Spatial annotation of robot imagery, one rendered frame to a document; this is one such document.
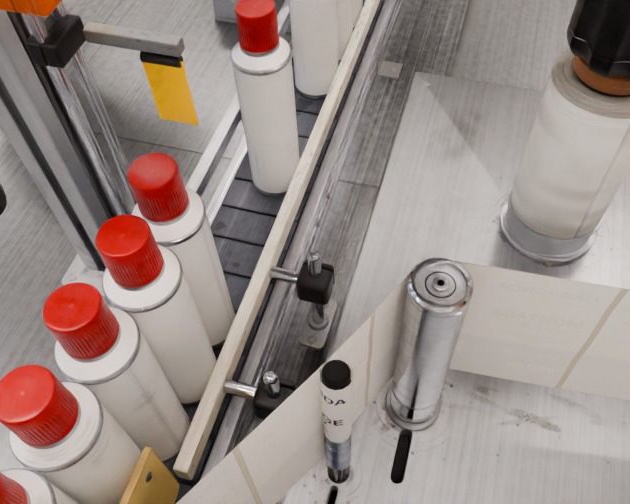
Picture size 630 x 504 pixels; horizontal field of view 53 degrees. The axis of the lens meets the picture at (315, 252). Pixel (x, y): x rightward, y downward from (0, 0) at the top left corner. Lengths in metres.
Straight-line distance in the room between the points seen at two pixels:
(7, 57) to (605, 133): 0.42
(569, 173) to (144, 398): 0.36
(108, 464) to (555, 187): 0.40
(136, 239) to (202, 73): 0.53
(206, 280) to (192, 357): 0.06
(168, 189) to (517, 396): 0.33
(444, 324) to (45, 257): 0.48
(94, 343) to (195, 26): 0.67
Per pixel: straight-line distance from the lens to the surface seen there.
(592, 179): 0.55
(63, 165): 0.56
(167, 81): 0.45
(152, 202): 0.42
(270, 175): 0.63
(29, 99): 0.52
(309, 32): 0.70
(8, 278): 0.74
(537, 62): 0.92
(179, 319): 0.44
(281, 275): 0.56
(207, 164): 0.59
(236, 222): 0.64
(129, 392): 0.42
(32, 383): 0.36
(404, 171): 0.68
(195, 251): 0.45
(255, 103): 0.57
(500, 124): 0.75
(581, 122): 0.51
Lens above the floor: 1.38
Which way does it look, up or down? 55 degrees down
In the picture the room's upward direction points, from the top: 4 degrees counter-clockwise
